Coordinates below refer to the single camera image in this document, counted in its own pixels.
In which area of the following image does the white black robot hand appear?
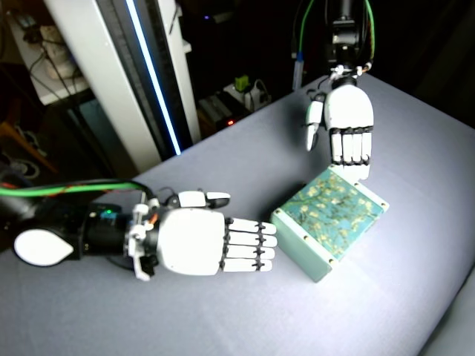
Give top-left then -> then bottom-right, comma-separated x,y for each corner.
304,83 -> 374,183
157,190 -> 278,277

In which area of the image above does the teal blossom print box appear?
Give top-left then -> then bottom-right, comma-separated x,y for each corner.
269,165 -> 390,284

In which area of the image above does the white adapter blue connector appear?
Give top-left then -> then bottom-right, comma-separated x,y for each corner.
291,51 -> 306,91

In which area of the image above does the grey table cloth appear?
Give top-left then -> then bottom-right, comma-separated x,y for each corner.
0,72 -> 475,356

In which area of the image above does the white power strip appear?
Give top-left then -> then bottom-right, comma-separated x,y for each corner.
222,79 -> 274,112

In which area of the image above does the black device red light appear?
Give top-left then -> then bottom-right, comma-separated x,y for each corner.
196,94 -> 253,133

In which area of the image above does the white column blue light strip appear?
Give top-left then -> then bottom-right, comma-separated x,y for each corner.
43,0 -> 202,175

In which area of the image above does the white shelf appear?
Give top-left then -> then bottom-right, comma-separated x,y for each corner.
5,9 -> 92,107

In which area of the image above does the green cable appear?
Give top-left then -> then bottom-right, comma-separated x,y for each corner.
295,0 -> 321,56
0,179 -> 149,200
361,0 -> 378,70

